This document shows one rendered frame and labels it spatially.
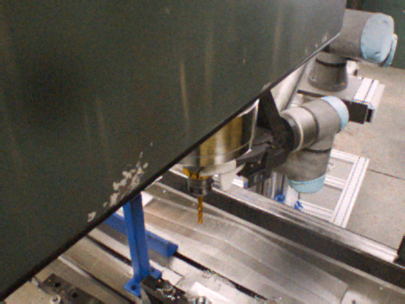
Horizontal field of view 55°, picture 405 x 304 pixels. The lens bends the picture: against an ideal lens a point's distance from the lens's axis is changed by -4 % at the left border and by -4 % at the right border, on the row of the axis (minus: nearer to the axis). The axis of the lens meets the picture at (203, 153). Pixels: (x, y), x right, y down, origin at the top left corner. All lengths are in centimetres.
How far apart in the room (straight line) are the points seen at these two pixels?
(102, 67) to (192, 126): 11
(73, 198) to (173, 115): 10
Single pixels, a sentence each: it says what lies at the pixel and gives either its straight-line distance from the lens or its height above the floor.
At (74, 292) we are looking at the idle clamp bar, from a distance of 106.
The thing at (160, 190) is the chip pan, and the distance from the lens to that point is 177.
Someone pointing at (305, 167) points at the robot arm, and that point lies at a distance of 81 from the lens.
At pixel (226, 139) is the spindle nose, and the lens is 51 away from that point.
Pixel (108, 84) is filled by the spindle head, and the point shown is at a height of 168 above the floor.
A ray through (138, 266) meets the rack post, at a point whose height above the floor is 99.
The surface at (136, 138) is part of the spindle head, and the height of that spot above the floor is 164.
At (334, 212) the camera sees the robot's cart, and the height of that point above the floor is 23.
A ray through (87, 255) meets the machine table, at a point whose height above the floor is 90.
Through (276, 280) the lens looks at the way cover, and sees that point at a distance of 135.
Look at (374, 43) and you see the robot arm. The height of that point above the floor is 148.
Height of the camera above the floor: 178
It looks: 34 degrees down
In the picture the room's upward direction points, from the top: straight up
